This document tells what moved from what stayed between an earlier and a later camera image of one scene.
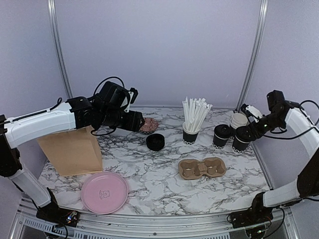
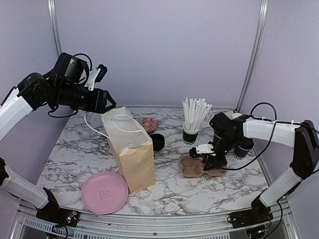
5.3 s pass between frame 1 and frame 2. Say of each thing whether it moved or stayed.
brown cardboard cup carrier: stayed
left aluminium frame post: stayed
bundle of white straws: stayed
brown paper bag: moved
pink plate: stayed
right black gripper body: moved
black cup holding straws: stayed
